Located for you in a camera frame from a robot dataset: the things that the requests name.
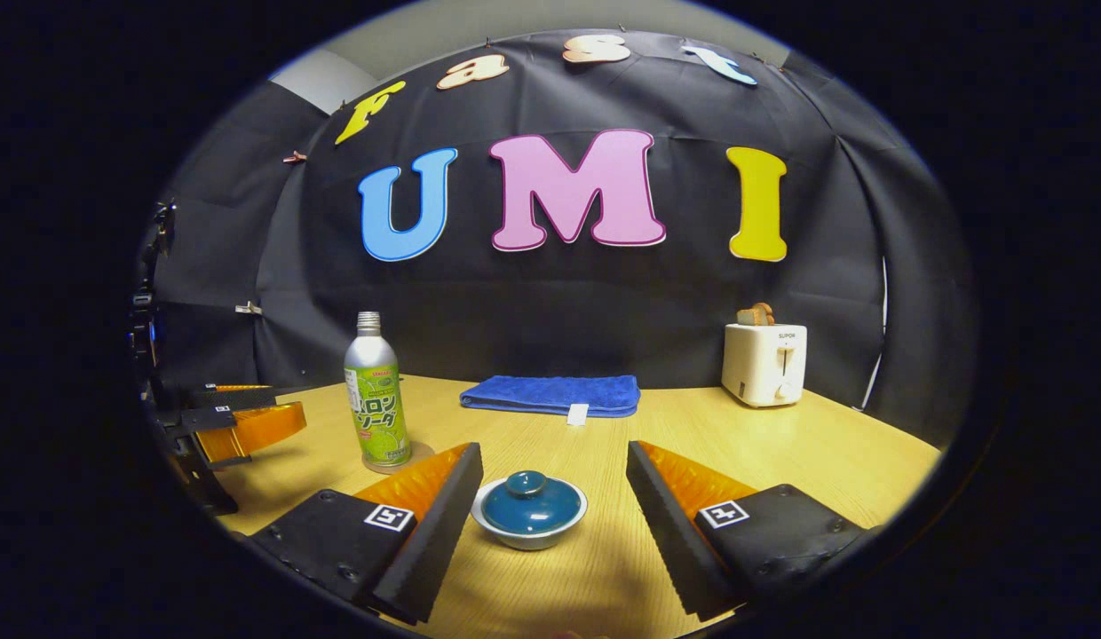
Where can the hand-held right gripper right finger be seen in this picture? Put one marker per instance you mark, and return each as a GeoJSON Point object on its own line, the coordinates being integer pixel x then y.
{"type": "Point", "coordinates": [675, 532]}

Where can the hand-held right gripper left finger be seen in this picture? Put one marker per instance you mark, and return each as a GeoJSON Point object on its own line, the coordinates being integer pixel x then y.
{"type": "Point", "coordinates": [426, 541]}

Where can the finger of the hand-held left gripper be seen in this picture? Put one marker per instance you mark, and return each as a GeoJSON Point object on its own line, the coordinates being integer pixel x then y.
{"type": "Point", "coordinates": [257, 426]}
{"type": "Point", "coordinates": [240, 397]}

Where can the brown round coaster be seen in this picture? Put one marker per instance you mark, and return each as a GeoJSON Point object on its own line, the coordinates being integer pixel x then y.
{"type": "Point", "coordinates": [421, 456]}

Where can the white teal teacup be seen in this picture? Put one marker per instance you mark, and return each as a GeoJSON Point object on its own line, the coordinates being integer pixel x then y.
{"type": "Point", "coordinates": [528, 541]}

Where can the teal teacup lid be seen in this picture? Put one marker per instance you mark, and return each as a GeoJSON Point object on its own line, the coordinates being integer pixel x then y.
{"type": "Point", "coordinates": [528, 510]}

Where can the silver green water bottle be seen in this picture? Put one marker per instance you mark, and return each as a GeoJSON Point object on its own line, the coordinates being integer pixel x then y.
{"type": "Point", "coordinates": [373, 364]}

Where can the silver metal clip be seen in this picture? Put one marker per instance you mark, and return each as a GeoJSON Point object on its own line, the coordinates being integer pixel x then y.
{"type": "Point", "coordinates": [246, 309]}

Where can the folded blue towel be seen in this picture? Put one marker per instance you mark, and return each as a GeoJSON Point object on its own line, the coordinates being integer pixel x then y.
{"type": "Point", "coordinates": [550, 393]}

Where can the white toaster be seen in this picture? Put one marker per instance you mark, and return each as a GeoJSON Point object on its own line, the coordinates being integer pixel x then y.
{"type": "Point", "coordinates": [764, 364]}

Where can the toast slice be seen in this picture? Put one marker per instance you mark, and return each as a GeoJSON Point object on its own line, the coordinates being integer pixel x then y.
{"type": "Point", "coordinates": [756, 315]}

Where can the copper clip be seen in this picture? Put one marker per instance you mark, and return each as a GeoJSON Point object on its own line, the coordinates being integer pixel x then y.
{"type": "Point", "coordinates": [293, 158]}

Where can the black backdrop cloth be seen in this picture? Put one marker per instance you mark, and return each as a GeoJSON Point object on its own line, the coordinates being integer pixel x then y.
{"type": "Point", "coordinates": [550, 302]}

